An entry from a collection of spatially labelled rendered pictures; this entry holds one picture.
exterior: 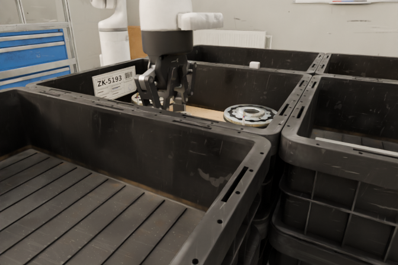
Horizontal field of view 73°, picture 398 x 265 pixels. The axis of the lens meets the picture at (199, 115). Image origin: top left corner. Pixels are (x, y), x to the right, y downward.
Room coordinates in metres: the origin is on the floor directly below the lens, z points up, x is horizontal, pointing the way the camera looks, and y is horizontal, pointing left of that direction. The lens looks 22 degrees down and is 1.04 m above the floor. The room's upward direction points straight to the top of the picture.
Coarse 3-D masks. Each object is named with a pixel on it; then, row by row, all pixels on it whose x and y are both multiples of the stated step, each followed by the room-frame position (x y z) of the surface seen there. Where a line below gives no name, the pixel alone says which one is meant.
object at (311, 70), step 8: (224, 48) 0.88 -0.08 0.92; (232, 48) 0.87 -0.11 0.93; (240, 48) 0.85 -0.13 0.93; (248, 48) 0.84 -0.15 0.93; (256, 48) 0.84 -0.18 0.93; (320, 56) 0.68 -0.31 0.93; (224, 64) 0.58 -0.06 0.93; (232, 64) 0.58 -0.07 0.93; (312, 64) 0.58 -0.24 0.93; (304, 72) 0.50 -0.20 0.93; (312, 72) 0.50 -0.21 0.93
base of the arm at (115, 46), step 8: (104, 32) 0.89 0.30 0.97; (112, 32) 0.88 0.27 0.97; (120, 32) 0.90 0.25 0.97; (104, 40) 0.89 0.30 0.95; (112, 40) 0.88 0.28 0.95; (120, 40) 0.89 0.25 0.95; (128, 40) 0.93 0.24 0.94; (104, 48) 0.89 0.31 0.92; (112, 48) 0.88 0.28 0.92; (120, 48) 0.89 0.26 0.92; (128, 48) 0.92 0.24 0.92; (104, 56) 0.89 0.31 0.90; (112, 56) 0.88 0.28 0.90; (120, 56) 0.89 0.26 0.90; (128, 56) 0.92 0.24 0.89; (104, 64) 0.90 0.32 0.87
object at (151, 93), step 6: (138, 78) 0.35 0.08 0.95; (150, 78) 0.35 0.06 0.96; (138, 84) 0.35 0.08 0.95; (150, 84) 0.35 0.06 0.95; (138, 90) 0.36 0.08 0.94; (144, 90) 0.36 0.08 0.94; (150, 90) 0.35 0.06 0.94; (156, 90) 0.36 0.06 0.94; (144, 96) 0.36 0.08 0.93; (150, 96) 0.35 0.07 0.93; (156, 96) 0.36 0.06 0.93; (144, 102) 0.36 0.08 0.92; (156, 102) 0.36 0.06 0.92
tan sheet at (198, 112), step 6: (186, 108) 0.58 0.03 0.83; (192, 108) 0.58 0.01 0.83; (198, 108) 0.58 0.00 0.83; (192, 114) 0.54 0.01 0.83; (198, 114) 0.54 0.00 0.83; (204, 114) 0.54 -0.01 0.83; (210, 114) 0.54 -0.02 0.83; (216, 114) 0.54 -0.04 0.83; (222, 114) 0.54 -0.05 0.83; (222, 120) 0.51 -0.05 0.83
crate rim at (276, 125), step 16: (112, 64) 0.58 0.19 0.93; (208, 64) 0.58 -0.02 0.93; (48, 80) 0.44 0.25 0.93; (304, 80) 0.44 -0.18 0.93; (80, 96) 0.35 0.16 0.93; (96, 96) 0.35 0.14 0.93; (288, 96) 0.35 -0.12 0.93; (160, 112) 0.29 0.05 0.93; (176, 112) 0.29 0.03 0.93; (288, 112) 0.29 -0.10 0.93; (240, 128) 0.24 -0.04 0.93; (256, 128) 0.24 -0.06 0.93; (272, 128) 0.24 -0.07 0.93; (272, 144) 0.23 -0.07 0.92
